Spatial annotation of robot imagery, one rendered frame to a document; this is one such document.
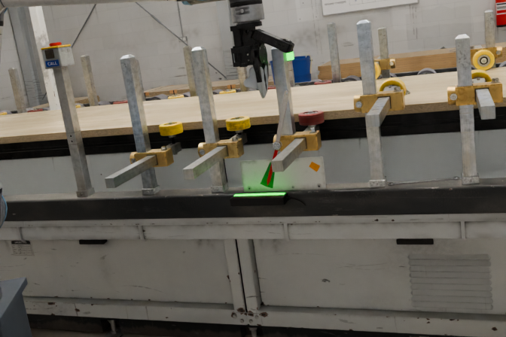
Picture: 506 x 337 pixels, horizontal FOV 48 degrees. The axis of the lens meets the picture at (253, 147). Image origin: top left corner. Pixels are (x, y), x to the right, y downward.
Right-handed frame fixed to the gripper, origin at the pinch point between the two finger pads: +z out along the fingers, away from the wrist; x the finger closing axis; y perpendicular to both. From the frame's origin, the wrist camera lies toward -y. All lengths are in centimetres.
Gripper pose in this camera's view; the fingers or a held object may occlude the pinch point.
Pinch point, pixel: (265, 93)
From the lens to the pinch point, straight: 162.7
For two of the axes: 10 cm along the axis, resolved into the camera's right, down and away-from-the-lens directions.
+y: -9.4, 0.6, 3.4
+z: 1.3, 9.7, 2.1
